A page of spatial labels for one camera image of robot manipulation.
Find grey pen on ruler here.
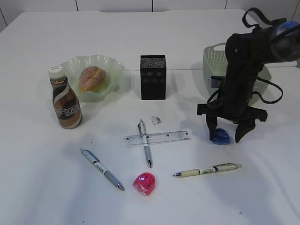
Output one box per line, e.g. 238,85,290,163
138,119,152,168

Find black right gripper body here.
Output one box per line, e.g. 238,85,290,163
196,32,269,125

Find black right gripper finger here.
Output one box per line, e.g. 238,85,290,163
235,120,255,143
206,114,218,141

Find sugared bread roll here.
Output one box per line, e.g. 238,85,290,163
78,66,106,94

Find pink pencil sharpener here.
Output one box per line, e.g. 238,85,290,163
133,172,156,196

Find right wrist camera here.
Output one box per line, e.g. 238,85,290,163
209,76,225,88

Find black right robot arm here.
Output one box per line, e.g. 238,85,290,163
197,22,300,142

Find green ruffled glass plate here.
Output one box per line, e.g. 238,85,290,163
61,54,124,102

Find Nescafe coffee bottle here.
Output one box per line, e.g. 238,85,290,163
48,65,83,129

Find blue grey ballpoint pen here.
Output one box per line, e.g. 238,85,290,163
80,148,125,191

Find small torn paper bit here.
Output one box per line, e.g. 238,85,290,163
151,116,161,125

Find blue pencil sharpener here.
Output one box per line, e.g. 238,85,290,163
212,128,230,145

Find black mesh pen holder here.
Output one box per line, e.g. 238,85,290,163
140,55,167,100

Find cream ballpoint pen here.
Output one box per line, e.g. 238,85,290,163
173,163,242,178

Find green woven plastic basket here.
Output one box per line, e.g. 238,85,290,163
203,43,271,106

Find clear plastic ruler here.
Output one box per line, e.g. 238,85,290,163
124,130,191,147

